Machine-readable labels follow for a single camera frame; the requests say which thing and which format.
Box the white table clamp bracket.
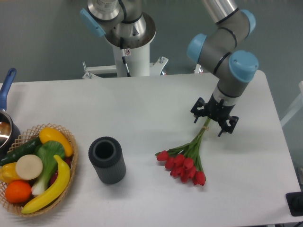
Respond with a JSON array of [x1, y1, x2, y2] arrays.
[[82, 56, 169, 79]]

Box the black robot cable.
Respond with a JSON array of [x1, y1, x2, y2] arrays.
[[119, 37, 132, 78]]

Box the white frame at right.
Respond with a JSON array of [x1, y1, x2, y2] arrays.
[[280, 81, 303, 127]]

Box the black device at edge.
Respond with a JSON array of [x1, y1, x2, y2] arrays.
[[285, 192, 303, 217]]

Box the orange fruit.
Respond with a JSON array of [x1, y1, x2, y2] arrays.
[[5, 180, 31, 203]]

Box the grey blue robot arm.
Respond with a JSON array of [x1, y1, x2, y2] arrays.
[[80, 0, 258, 133]]

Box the yellow banana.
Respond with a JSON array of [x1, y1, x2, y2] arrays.
[[21, 155, 71, 214]]

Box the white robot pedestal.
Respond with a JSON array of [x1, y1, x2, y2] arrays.
[[105, 12, 156, 77]]

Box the red fruit in basket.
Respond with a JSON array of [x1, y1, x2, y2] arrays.
[[49, 157, 72, 186]]

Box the woven wicker basket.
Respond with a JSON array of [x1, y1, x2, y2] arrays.
[[0, 123, 78, 217]]

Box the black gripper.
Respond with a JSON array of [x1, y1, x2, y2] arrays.
[[191, 95, 239, 137]]

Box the yellow squash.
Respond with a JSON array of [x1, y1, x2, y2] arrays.
[[39, 127, 73, 157]]

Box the green cucumber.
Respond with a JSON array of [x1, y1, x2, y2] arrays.
[[0, 137, 42, 166]]

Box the dark grey ribbed vase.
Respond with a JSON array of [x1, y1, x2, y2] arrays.
[[88, 137, 126, 184]]

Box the yellow bell pepper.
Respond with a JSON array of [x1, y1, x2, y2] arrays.
[[0, 162, 22, 183]]

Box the red tulip bouquet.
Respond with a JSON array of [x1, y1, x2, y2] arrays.
[[155, 118, 211, 186]]

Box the beige round slice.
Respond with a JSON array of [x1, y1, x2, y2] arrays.
[[15, 155, 43, 180]]

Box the blue handled saucepan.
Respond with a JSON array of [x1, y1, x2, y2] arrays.
[[0, 68, 20, 159]]

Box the green bok choy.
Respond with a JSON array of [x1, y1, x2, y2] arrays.
[[31, 140, 65, 197]]

